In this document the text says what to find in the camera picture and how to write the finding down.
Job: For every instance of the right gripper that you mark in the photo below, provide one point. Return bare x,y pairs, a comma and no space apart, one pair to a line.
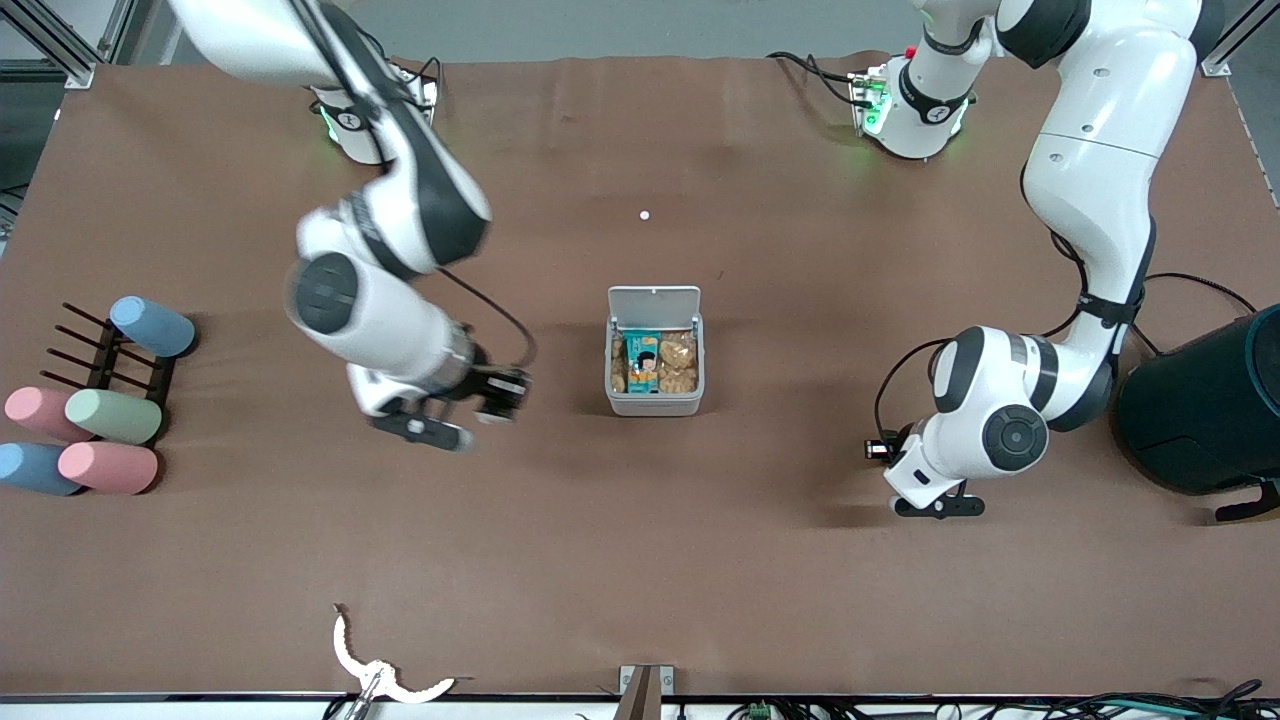
490,385

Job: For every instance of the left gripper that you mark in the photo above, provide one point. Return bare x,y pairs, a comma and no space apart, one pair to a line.
897,445

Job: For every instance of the white square lidded bin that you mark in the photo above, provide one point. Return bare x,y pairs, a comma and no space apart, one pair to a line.
655,400

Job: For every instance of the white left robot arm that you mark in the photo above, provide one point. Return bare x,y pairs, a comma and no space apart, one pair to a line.
1100,130

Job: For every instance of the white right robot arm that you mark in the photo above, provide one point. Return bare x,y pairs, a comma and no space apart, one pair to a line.
390,320

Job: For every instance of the brown cookie snack bag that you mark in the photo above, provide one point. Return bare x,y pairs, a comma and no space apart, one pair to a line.
680,362
618,375

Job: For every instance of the teal snack packet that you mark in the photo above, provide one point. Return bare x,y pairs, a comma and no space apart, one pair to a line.
642,362

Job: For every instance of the brown table cover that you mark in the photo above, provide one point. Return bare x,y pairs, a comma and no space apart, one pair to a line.
640,560

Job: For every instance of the white toothed curved tool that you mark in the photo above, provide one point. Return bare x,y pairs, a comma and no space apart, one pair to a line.
345,650

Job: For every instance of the dark teal cylindrical device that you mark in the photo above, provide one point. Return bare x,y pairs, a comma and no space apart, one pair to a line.
1210,410

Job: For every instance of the blue cup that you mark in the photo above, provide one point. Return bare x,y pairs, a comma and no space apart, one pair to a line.
152,326
35,468

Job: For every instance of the black device stand foot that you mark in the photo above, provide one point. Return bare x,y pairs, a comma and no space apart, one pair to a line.
1250,508

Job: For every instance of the green cup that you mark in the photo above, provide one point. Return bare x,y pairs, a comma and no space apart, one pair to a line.
112,416

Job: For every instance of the pink cup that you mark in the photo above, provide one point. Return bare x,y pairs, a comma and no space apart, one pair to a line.
38,412
108,467

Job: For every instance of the black cup rack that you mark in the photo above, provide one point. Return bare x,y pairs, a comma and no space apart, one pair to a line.
103,355

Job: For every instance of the metal arm base bracket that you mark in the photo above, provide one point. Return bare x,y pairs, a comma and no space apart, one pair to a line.
868,100
425,95

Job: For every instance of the metal table edge bracket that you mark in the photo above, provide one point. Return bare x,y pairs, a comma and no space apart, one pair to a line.
645,685

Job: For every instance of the aluminium frame profile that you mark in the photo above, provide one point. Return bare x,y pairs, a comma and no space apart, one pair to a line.
55,45
1225,55

